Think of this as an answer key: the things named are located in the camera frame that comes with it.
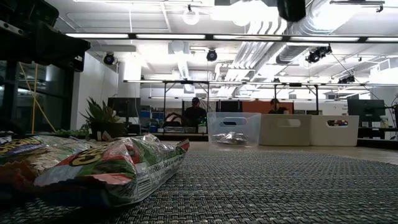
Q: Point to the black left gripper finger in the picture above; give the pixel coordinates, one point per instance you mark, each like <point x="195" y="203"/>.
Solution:
<point x="62" y="49"/>

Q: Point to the red-trimmed granola bar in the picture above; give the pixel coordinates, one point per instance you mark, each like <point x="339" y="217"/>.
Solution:
<point x="124" y="174"/>

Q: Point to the black ceiling spotlight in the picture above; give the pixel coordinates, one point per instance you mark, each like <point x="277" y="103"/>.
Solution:
<point x="317" y="53"/>
<point x="109" y="58"/>
<point x="211" y="55"/>
<point x="346" y="79"/>

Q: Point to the black computer monitor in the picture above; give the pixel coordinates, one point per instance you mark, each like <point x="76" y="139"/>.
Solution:
<point x="367" y="109"/>
<point x="124" y="107"/>

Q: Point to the potted succulent plant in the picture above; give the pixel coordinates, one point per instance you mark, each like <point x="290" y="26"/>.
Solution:
<point x="105" y="129"/>

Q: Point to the person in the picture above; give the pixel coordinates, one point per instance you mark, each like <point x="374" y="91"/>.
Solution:
<point x="275" y="109"/>
<point x="195" y="115"/>

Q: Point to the white globe pendant lamp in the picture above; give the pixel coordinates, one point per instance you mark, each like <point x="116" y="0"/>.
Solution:
<point x="190" y="17"/>

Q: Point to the grey plastic bin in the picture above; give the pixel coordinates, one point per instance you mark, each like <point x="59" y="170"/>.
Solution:
<point x="286" y="133"/>

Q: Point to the white plastic bin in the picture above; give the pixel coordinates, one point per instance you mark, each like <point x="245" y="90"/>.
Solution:
<point x="320" y="133"/>

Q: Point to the clear plastic bin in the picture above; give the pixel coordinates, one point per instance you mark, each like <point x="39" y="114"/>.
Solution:
<point x="214" y="124"/>

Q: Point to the grey woven placemat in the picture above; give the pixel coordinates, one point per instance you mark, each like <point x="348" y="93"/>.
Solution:
<point x="248" y="193"/>

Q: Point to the black background rig frame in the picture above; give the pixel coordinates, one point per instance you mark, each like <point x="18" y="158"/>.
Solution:
<point x="186" y="82"/>
<point x="295" y="84"/>

